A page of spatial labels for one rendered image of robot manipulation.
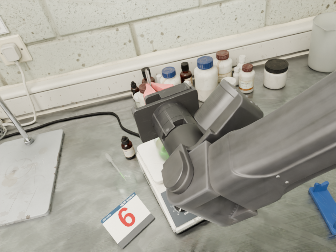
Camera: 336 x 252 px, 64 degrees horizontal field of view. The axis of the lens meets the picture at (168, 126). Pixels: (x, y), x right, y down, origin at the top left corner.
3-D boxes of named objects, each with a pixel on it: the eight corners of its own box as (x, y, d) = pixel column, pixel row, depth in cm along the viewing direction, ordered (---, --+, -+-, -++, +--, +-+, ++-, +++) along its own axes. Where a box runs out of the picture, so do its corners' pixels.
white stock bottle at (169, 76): (175, 92, 90) (170, 62, 83) (187, 100, 86) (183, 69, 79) (160, 101, 88) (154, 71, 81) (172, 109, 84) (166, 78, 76)
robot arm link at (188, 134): (172, 181, 32) (203, 189, 35) (209, 138, 30) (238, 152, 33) (154, 144, 37) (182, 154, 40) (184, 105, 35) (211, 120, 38)
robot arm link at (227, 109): (164, 196, 26) (228, 225, 29) (246, 104, 22) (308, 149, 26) (152, 134, 36) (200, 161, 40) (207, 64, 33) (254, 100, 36)
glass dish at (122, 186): (142, 185, 64) (140, 179, 63) (123, 199, 62) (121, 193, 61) (130, 172, 68) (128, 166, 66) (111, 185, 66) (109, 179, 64)
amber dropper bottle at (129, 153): (124, 153, 73) (116, 134, 68) (134, 149, 74) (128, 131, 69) (126, 160, 71) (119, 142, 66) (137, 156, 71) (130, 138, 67)
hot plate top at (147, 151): (207, 161, 56) (207, 158, 56) (156, 186, 54) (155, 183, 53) (181, 129, 65) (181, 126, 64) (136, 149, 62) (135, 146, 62)
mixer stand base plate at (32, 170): (49, 215, 62) (47, 212, 61) (-36, 235, 61) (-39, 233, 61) (64, 130, 84) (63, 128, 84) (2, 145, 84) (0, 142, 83)
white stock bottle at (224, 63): (214, 77, 93) (213, 48, 86) (232, 77, 92) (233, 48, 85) (213, 87, 89) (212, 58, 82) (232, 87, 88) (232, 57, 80)
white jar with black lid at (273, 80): (278, 92, 82) (281, 72, 77) (259, 85, 86) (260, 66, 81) (290, 82, 85) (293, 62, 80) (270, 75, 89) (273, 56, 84)
